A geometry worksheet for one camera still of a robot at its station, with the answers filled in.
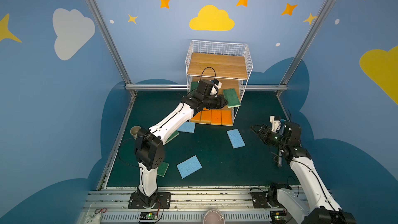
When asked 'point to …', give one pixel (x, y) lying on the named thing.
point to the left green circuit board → (148, 215)
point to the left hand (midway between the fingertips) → (229, 99)
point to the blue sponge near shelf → (187, 127)
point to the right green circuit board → (278, 216)
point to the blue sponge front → (189, 166)
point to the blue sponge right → (236, 138)
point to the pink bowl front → (213, 216)
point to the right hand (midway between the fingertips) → (255, 127)
